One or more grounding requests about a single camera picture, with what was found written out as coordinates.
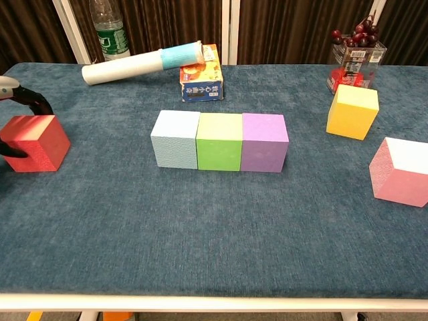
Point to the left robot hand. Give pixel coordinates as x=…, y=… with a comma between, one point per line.
x=36, y=100

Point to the red foam cube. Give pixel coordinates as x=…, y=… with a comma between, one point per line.
x=43, y=143

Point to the light blue foam cube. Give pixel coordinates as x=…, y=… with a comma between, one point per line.
x=174, y=150

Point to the purple foam cube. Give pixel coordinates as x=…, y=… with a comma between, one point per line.
x=264, y=154

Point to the yellow foam cube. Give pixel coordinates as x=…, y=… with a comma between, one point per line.
x=351, y=117

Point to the clear bottle green label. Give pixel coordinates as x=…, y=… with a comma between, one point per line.
x=110, y=40

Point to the white roll blue band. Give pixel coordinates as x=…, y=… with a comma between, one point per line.
x=127, y=67

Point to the orange blue snack box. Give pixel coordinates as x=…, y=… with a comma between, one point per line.
x=200, y=88

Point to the green foam cube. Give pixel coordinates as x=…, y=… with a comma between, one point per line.
x=219, y=154

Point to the yellow floor tape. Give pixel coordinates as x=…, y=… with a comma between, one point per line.
x=33, y=317

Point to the blue table cloth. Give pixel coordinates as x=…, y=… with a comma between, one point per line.
x=214, y=234

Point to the orange object under table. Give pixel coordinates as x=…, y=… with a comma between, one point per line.
x=117, y=317

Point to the brown pleated curtain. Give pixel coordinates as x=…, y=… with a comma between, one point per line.
x=301, y=26

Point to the red packet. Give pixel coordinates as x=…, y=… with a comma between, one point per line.
x=347, y=80

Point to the clear plastic box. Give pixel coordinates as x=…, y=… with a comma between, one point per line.
x=361, y=57

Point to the bunch of red grapes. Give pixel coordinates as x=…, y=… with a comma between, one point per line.
x=359, y=36

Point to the pink foam cube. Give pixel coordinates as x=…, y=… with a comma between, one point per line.
x=401, y=187

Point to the white partition frame post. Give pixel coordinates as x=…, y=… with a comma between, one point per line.
x=72, y=33
x=230, y=26
x=379, y=6

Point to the white table frame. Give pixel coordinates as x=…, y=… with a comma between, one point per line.
x=214, y=303

